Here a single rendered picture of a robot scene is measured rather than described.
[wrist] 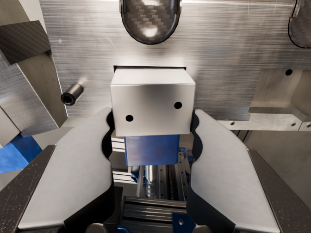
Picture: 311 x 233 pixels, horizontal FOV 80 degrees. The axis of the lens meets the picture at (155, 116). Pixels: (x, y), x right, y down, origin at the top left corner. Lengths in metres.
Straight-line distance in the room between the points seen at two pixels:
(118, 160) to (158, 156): 1.00
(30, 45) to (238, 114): 0.21
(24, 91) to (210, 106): 0.18
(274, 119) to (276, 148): 1.28
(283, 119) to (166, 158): 0.21
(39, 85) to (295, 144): 1.58
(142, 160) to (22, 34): 0.16
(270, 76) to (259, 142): 1.30
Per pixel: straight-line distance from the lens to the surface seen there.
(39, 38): 0.24
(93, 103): 0.16
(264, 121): 0.31
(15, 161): 0.27
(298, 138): 1.62
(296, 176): 1.90
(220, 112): 0.16
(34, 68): 0.23
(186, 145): 1.06
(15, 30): 0.23
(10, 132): 0.25
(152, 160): 0.16
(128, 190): 1.34
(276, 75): 0.20
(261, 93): 0.20
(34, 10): 0.26
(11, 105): 0.24
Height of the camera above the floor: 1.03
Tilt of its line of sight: 60 degrees down
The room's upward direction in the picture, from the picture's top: 180 degrees clockwise
